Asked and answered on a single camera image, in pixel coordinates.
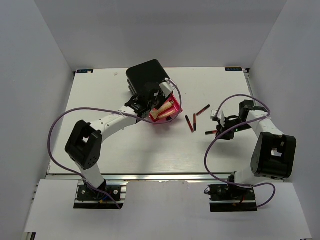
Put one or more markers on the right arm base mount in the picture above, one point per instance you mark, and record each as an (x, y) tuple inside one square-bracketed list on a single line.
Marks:
[(225, 198)]

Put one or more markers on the dark red lip gloss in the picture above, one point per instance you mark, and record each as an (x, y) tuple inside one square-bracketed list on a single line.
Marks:
[(203, 110), (212, 132), (189, 124), (194, 122)]

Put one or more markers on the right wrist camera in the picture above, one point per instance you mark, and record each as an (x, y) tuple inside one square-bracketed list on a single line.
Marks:
[(217, 115)]

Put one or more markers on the gold cream tube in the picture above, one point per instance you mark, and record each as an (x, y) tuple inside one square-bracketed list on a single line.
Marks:
[(156, 112)]

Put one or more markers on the blue label sticker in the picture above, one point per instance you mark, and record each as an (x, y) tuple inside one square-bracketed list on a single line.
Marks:
[(233, 69), (84, 71)]

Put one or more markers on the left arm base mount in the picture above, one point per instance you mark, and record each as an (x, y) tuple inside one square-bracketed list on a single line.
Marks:
[(87, 199)]

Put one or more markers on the beige concealer tube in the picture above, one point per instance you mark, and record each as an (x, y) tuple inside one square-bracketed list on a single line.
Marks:
[(166, 115)]

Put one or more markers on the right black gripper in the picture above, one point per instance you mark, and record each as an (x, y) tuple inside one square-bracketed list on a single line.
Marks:
[(220, 128)]

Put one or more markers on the blue label sticker left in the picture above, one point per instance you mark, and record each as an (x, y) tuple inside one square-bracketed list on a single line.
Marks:
[(84, 71)]

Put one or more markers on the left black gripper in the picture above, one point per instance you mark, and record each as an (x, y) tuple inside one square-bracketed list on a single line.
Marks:
[(163, 98)]

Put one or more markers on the black pink drawer organizer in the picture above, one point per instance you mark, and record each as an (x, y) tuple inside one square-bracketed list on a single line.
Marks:
[(152, 71)]

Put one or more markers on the blue label sticker right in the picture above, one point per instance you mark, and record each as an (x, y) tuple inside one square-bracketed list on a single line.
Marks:
[(233, 69)]

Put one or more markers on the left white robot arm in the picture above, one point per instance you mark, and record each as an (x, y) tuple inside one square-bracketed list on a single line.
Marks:
[(86, 139)]

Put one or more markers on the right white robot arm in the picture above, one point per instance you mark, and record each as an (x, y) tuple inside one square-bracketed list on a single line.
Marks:
[(274, 154)]

